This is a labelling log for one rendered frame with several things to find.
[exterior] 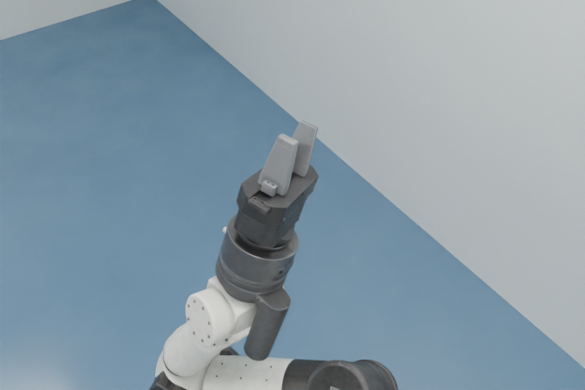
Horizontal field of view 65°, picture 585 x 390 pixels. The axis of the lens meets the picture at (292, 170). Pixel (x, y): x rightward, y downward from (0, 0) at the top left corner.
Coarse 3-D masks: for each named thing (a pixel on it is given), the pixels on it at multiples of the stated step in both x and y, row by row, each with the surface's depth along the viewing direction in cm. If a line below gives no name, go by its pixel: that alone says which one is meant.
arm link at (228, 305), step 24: (216, 264) 56; (216, 288) 57; (240, 288) 53; (264, 288) 53; (192, 312) 57; (216, 312) 54; (240, 312) 55; (264, 312) 53; (216, 336) 54; (264, 336) 55
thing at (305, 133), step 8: (296, 128) 50; (304, 128) 50; (312, 128) 49; (296, 136) 50; (304, 136) 50; (312, 136) 50; (304, 144) 50; (312, 144) 50; (296, 152) 51; (304, 152) 51; (312, 152) 51; (296, 160) 52; (304, 160) 51; (296, 168) 52; (304, 168) 51; (304, 176) 52
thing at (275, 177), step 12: (276, 144) 45; (288, 144) 45; (276, 156) 46; (288, 156) 45; (264, 168) 47; (276, 168) 46; (288, 168) 46; (264, 180) 48; (276, 180) 47; (288, 180) 47; (276, 192) 47
